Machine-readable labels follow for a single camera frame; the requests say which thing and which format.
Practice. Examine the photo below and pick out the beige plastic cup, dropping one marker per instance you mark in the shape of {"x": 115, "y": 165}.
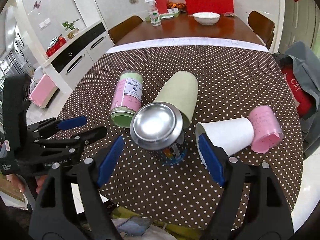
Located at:
{"x": 181, "y": 91}

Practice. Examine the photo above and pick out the clear spray bottle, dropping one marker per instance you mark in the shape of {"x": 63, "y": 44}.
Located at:
{"x": 154, "y": 15}

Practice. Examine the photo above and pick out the white paper cup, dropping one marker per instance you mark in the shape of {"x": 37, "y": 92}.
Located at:
{"x": 231, "y": 135}

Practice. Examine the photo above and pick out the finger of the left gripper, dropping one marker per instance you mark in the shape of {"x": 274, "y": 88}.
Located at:
{"x": 51, "y": 126}
{"x": 41, "y": 141}

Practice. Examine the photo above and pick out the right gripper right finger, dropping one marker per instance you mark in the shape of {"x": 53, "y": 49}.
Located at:
{"x": 267, "y": 214}

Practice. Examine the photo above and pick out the green flat box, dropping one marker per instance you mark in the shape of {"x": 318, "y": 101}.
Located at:
{"x": 169, "y": 15}

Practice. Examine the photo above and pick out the pink green labelled jar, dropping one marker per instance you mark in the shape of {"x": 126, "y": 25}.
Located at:
{"x": 127, "y": 98}

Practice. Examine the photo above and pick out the white ceramic bowl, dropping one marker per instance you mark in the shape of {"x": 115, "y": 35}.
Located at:
{"x": 206, "y": 18}

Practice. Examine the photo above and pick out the blue steel tumbler cup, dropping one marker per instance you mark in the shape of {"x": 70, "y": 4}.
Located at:
{"x": 158, "y": 128}

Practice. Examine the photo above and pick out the left wooden chair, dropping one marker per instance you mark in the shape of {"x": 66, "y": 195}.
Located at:
{"x": 119, "y": 31}

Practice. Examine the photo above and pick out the white sideboard cabinet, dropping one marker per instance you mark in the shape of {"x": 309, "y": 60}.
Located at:
{"x": 73, "y": 60}

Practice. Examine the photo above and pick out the small red box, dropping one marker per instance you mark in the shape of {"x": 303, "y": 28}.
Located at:
{"x": 162, "y": 6}

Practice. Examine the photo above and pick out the person's left hand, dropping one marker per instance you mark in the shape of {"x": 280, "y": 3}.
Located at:
{"x": 18, "y": 184}

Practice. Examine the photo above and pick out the wooden chair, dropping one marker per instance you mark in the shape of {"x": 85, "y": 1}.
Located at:
{"x": 119, "y": 31}
{"x": 262, "y": 26}

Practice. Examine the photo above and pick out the red gift bag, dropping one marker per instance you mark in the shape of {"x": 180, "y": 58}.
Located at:
{"x": 216, "y": 6}

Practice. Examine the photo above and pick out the right wooden chair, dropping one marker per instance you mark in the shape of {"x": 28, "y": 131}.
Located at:
{"x": 262, "y": 26}

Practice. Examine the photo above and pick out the red box on cabinet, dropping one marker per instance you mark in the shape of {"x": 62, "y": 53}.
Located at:
{"x": 55, "y": 44}

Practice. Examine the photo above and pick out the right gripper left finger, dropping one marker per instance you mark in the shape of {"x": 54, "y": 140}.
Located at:
{"x": 69, "y": 205}

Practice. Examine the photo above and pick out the pink cushioned stool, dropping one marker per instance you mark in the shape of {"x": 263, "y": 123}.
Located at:
{"x": 43, "y": 92}

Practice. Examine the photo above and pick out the pink translucent cup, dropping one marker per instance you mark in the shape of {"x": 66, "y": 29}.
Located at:
{"x": 267, "y": 130}

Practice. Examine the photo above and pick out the small potted plant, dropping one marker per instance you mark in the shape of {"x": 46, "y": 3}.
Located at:
{"x": 69, "y": 27}

